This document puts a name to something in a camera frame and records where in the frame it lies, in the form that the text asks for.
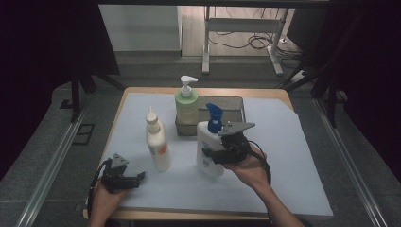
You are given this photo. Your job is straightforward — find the white panel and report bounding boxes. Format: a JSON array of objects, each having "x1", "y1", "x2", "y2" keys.
[{"x1": 98, "y1": 4, "x2": 183, "y2": 53}]

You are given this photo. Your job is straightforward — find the black floor cables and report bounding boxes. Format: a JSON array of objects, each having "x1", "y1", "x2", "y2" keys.
[{"x1": 207, "y1": 8, "x2": 304, "y2": 69}]

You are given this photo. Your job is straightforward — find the white bottle with blue cap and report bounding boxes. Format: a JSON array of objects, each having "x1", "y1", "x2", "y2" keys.
[{"x1": 196, "y1": 102, "x2": 226, "y2": 178}]

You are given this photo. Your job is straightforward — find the grey mesh basket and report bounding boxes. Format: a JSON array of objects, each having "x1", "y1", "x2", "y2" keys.
[{"x1": 174, "y1": 95, "x2": 246, "y2": 137}]

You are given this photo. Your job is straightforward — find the white metal desk frame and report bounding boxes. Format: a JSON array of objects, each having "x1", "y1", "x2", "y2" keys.
[{"x1": 201, "y1": 6, "x2": 289, "y2": 77}]

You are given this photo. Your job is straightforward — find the white bottle with nozzle cap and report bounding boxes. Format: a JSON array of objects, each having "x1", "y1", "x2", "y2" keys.
[{"x1": 145, "y1": 106, "x2": 172, "y2": 173}]

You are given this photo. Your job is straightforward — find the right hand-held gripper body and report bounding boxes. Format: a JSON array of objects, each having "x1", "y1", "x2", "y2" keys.
[{"x1": 218, "y1": 121, "x2": 256, "y2": 165}]

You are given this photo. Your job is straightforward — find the black tripod stand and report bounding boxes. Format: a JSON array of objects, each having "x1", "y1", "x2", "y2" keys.
[
  {"x1": 60, "y1": 62, "x2": 126, "y2": 124},
  {"x1": 277, "y1": 15, "x2": 348, "y2": 129}
]

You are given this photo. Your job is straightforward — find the person's left hand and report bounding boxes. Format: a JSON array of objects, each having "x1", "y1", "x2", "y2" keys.
[{"x1": 91, "y1": 182, "x2": 129, "y2": 223}]

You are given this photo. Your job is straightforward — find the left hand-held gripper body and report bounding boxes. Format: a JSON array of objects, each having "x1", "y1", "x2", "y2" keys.
[{"x1": 100, "y1": 153, "x2": 135, "y2": 194}]

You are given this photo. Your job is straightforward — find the white power strip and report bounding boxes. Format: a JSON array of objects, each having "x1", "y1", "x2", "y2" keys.
[{"x1": 291, "y1": 70, "x2": 308, "y2": 84}]

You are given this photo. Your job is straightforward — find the black floor socket frame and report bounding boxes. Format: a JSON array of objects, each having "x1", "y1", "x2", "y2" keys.
[{"x1": 72, "y1": 123, "x2": 96, "y2": 146}]

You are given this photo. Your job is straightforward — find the dark curtain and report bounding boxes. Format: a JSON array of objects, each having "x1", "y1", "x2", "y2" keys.
[
  {"x1": 0, "y1": 0, "x2": 121, "y2": 181},
  {"x1": 287, "y1": 0, "x2": 401, "y2": 181}
]

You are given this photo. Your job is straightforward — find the green pump bottle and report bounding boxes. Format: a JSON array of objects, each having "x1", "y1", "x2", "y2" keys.
[{"x1": 174, "y1": 75, "x2": 201, "y2": 126}]

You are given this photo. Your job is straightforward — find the aluminium floor rail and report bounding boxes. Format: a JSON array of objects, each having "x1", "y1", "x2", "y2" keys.
[
  {"x1": 15, "y1": 94, "x2": 93, "y2": 227},
  {"x1": 313, "y1": 97, "x2": 387, "y2": 227}
]

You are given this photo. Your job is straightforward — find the person's right hand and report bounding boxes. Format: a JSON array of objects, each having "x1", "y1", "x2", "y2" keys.
[{"x1": 225, "y1": 145, "x2": 271, "y2": 192}]

